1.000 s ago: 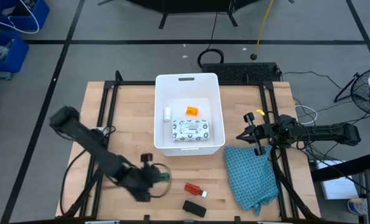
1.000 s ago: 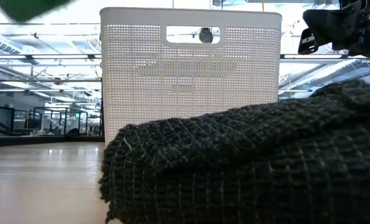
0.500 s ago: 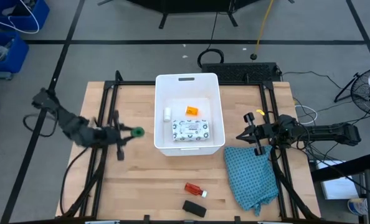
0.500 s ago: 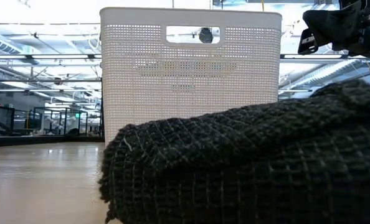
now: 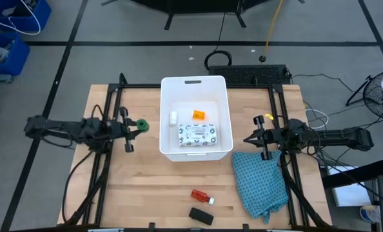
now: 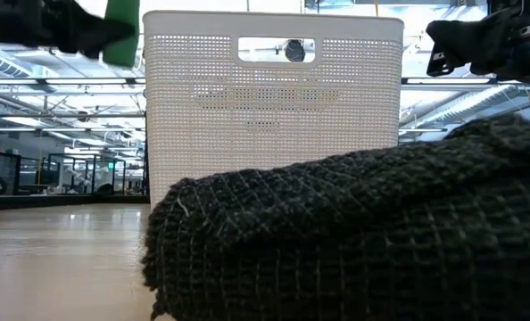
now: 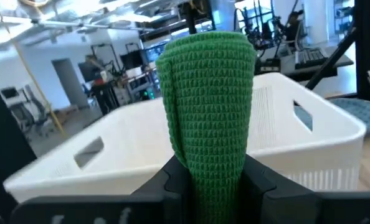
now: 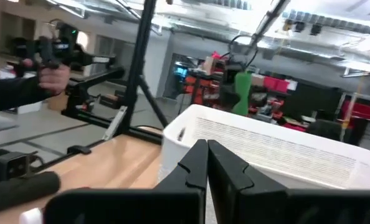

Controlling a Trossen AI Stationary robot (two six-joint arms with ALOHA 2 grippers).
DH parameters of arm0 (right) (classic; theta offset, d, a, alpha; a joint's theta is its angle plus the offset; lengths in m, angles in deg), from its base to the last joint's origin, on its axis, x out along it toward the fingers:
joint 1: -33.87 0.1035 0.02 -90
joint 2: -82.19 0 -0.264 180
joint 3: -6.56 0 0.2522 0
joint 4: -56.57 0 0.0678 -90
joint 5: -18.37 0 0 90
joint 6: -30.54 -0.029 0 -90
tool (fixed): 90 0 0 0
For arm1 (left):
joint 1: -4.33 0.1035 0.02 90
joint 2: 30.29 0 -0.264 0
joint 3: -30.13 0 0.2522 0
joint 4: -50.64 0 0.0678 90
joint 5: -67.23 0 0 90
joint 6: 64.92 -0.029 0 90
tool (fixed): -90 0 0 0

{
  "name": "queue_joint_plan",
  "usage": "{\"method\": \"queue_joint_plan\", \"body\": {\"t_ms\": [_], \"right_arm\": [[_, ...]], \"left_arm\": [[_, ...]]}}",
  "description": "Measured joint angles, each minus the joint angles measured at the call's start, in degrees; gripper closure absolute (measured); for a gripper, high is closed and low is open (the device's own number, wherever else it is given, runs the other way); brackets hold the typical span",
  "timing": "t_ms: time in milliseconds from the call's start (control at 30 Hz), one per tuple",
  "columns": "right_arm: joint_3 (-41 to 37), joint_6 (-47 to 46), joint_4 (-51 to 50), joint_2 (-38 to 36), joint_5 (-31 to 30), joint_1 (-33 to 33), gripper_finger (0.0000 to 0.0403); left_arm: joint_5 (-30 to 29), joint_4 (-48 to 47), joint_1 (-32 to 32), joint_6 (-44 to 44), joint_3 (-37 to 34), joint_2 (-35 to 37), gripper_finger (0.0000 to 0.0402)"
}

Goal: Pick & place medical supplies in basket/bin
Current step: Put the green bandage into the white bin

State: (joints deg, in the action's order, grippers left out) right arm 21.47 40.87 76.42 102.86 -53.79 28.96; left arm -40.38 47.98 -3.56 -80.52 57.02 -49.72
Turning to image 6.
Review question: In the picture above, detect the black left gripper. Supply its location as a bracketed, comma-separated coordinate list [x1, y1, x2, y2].
[0, 0, 137, 60]

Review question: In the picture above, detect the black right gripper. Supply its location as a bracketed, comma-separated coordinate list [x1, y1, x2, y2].
[425, 0, 530, 106]

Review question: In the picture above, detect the green bandage roll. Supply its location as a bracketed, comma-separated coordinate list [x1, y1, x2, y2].
[103, 0, 141, 69]

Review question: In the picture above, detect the black bandage roll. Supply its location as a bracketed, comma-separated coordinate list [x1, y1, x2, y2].
[142, 113, 530, 321]

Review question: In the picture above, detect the white perforated plastic basket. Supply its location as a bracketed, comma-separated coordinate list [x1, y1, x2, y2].
[142, 10, 405, 209]

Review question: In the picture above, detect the black round knob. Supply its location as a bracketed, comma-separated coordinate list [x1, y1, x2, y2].
[284, 38, 307, 63]

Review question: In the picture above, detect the black aluminium table frame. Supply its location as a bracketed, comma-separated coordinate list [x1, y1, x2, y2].
[143, 111, 153, 198]

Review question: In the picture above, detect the black framed glass enclosure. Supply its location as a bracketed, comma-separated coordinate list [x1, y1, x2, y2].
[0, 146, 150, 198]

